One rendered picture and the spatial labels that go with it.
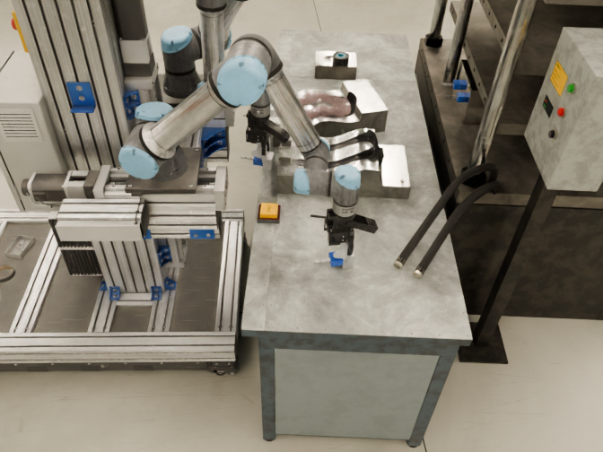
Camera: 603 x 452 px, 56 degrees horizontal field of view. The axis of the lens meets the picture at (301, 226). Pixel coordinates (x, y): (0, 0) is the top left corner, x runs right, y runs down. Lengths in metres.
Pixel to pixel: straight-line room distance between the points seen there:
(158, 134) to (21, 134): 0.60
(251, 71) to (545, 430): 1.93
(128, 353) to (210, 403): 0.40
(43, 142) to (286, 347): 1.05
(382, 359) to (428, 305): 0.23
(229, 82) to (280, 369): 0.98
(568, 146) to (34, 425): 2.24
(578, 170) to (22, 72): 1.83
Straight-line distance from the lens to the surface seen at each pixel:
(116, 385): 2.66
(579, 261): 2.75
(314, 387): 2.05
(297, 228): 2.02
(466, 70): 2.73
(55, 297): 2.75
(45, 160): 2.13
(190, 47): 2.21
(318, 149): 1.72
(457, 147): 2.53
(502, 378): 2.76
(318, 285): 1.84
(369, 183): 2.12
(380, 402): 2.14
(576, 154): 1.89
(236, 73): 1.42
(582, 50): 1.87
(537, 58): 2.18
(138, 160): 1.66
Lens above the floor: 2.22
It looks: 45 degrees down
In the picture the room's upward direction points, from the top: 2 degrees clockwise
